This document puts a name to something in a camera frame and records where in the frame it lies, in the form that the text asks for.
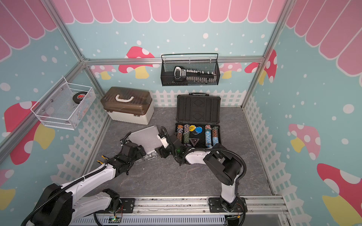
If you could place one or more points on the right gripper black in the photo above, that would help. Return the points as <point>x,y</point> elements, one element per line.
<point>161,151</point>

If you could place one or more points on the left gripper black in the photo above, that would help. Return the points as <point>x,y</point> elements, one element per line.
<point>140,155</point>

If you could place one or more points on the silver aluminium poker case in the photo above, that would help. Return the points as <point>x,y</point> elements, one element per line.
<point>148,138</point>

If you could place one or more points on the black plastic poker case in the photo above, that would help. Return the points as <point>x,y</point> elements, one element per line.
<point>199,109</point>

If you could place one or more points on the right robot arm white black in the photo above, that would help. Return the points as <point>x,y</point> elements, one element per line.
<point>228,167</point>

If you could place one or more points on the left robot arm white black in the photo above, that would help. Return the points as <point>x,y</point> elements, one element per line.
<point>61,205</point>

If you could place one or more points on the socket bit set holder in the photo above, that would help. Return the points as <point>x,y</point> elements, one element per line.
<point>193,76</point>

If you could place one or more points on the yellow dealer button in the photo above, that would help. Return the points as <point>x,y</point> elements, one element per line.
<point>192,127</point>

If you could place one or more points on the blue dealer button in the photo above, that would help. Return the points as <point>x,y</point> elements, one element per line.
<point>198,130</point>

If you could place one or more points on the yellow black pliers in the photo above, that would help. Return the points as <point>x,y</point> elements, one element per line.
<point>102,159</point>

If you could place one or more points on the teal chip stack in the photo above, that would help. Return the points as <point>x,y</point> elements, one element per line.
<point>208,136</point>

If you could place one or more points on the green red chip stack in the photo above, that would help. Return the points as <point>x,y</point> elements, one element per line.
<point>215,135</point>

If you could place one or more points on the brown lid storage box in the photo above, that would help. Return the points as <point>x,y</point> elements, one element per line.
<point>128,105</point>

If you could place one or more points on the black red tape roll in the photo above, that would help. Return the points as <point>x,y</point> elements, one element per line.
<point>78,97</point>

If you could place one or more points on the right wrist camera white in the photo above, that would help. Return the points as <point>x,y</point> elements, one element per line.
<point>163,139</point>

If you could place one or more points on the black wire wall basket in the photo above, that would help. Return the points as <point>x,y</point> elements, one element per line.
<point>190,69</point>

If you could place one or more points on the white wire wall basket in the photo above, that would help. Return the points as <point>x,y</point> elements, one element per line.
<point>56,108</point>

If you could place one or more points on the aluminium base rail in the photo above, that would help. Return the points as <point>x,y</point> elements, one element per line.
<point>191,211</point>

